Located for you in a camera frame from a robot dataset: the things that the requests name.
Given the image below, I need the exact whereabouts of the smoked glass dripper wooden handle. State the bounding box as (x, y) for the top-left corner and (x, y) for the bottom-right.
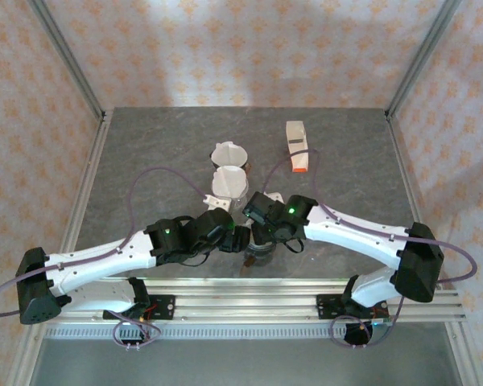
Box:
(243, 240), (275, 269)

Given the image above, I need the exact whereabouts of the clear plastic flower-base dripper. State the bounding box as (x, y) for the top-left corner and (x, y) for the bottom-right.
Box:
(211, 176), (251, 213)

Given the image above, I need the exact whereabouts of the white paper coffee filter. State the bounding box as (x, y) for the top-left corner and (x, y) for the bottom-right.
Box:
(211, 164), (249, 200)
(209, 140), (249, 168)

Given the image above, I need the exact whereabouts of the dark green plastic dripper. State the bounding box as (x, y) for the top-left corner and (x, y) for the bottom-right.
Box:
(208, 142), (253, 173)

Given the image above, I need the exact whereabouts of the paper filter box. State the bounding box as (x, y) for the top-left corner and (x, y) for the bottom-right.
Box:
(285, 119), (310, 174)

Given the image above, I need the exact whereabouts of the orange patterned white curtain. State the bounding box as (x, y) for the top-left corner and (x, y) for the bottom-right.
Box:
(0, 0), (483, 386)

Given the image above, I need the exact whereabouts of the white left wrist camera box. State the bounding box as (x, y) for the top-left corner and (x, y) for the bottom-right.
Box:
(202, 194), (231, 211)

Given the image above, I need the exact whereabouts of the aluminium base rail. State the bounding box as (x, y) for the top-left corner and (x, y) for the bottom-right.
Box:
(27, 277), (468, 322)

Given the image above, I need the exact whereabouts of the grey slotted cable duct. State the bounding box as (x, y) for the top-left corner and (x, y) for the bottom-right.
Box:
(43, 324), (452, 341)

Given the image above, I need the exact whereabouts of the aluminium side rail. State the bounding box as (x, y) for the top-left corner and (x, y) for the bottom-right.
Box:
(385, 114), (452, 293)
(46, 110), (114, 293)

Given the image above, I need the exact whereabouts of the aluminium frame post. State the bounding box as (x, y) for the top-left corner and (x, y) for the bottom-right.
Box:
(385, 0), (466, 120)
(27, 0), (107, 120)

